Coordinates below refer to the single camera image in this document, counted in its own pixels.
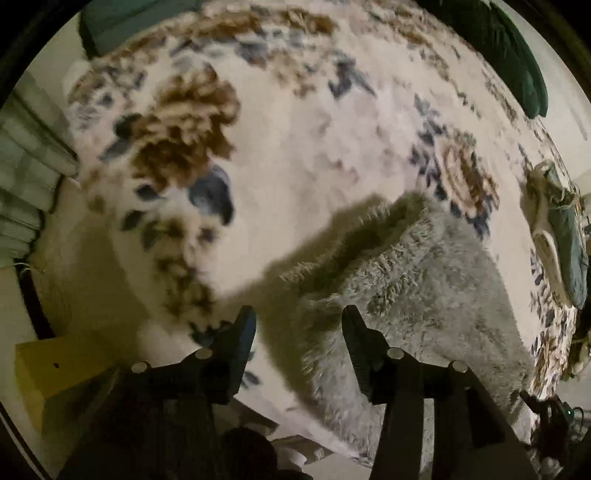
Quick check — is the floral printed blanket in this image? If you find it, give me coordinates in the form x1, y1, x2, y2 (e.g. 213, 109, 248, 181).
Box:
64, 0, 583, 463

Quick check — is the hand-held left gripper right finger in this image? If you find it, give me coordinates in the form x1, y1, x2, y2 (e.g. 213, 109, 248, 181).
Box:
342, 305, 539, 480

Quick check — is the green and white sneaker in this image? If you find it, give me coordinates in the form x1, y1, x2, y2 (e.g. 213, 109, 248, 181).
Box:
521, 159, 590, 310

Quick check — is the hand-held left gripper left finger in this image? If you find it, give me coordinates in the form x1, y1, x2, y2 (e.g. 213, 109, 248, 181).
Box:
60, 305, 257, 480

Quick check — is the yellow box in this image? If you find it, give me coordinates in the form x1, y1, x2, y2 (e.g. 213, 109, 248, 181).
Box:
14, 334, 122, 435

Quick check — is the green pillow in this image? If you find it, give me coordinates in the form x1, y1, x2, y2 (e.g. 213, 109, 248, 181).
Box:
416, 0, 550, 119
78, 0, 205, 58

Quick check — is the grey fluffy blanket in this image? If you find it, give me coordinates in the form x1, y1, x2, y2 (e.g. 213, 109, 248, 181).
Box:
277, 191, 537, 459

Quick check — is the pale pleated curtain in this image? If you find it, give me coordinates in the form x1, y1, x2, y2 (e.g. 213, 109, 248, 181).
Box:
0, 69, 80, 269

